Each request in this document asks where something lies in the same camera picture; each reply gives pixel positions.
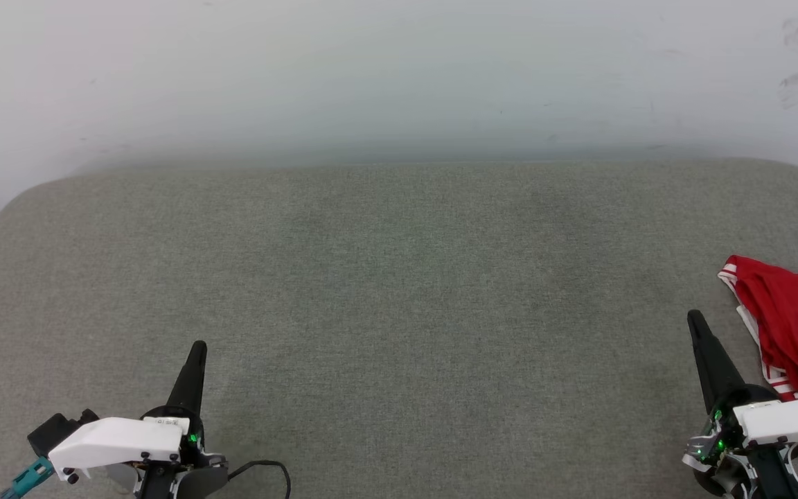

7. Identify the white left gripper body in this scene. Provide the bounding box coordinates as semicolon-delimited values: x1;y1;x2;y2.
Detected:
49;408;227;482

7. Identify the red jersey with white trim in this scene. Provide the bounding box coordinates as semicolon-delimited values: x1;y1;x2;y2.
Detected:
718;255;798;403

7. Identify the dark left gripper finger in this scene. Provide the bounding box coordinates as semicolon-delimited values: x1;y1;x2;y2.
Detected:
167;341;208;417

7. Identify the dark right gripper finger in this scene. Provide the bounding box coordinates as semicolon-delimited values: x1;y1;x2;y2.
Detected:
687;310;746;415

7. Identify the grey fabric sofa cushion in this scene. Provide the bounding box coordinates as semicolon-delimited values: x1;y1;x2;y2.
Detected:
0;158;798;499

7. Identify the teal cable connector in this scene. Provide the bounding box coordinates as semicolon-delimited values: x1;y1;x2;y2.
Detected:
0;456;55;499

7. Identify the thin black cable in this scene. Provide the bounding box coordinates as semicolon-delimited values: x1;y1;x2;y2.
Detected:
228;460;292;499

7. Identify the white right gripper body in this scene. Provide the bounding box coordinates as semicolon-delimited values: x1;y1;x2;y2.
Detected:
709;385;798;455

